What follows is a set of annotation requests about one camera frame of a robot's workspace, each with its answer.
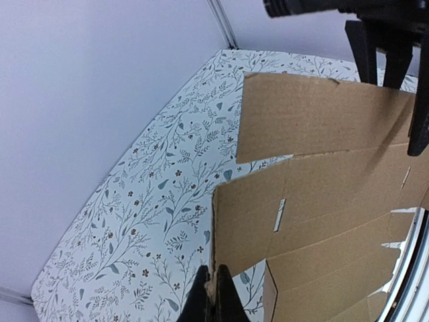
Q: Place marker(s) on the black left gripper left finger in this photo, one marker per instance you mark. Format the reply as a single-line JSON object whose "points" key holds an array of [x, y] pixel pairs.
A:
{"points": [[197, 306]]}

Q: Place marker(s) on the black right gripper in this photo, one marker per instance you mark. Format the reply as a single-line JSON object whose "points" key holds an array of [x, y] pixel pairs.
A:
{"points": [[393, 27]]}

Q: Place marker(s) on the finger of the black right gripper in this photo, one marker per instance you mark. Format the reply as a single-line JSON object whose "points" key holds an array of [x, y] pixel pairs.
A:
{"points": [[419, 125]]}

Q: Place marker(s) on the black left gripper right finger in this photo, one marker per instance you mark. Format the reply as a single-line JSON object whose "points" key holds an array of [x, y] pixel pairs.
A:
{"points": [[228, 306]]}

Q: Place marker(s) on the brown cardboard paper box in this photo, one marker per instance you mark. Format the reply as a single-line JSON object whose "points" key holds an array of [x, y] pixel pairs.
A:
{"points": [[323, 216]]}

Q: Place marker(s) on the floral patterned table mat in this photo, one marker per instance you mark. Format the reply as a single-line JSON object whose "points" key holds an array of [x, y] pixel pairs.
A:
{"points": [[132, 252]]}

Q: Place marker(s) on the right aluminium frame post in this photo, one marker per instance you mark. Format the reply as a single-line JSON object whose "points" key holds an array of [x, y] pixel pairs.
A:
{"points": [[224, 24]]}

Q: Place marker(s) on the aluminium frame post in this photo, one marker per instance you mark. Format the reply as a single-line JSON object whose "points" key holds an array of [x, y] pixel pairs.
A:
{"points": [[224, 24], [14, 297]]}

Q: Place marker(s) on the aluminium front rail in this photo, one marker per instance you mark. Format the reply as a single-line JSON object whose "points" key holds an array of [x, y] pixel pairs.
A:
{"points": [[407, 292]]}

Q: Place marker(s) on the left aluminium frame post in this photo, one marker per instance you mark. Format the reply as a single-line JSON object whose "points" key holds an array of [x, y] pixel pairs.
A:
{"points": [[14, 297]]}

